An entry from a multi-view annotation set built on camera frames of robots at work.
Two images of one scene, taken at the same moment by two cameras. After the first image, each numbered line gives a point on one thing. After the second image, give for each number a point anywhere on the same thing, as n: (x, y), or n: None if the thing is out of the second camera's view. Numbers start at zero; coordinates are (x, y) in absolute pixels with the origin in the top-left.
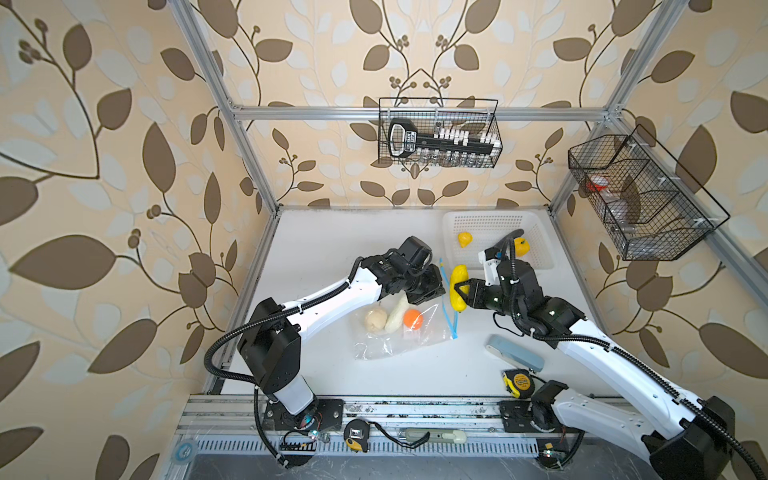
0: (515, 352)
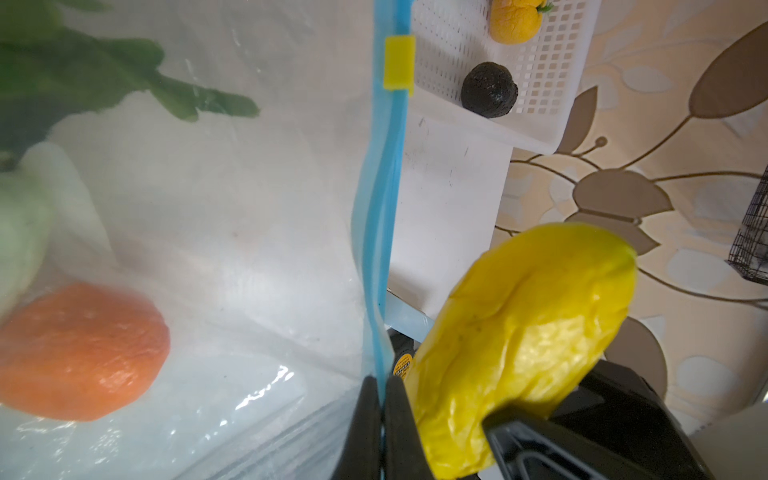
0: (404, 318)
